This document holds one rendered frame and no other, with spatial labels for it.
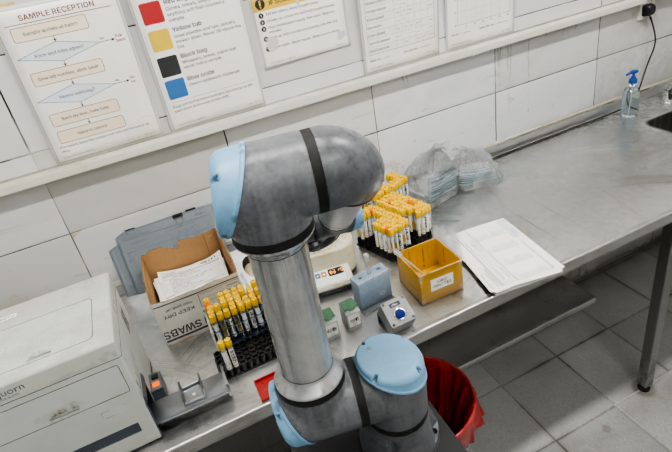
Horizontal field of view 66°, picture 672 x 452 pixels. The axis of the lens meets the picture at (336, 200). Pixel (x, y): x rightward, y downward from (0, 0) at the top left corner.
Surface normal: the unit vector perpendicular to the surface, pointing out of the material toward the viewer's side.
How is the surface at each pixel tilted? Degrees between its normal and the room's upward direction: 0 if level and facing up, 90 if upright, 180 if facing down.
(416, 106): 90
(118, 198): 90
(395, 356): 9
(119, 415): 90
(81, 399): 90
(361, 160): 73
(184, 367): 0
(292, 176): 64
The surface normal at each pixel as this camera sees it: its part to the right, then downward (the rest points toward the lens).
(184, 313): 0.37, 0.34
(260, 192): 0.18, 0.19
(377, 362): -0.01, -0.86
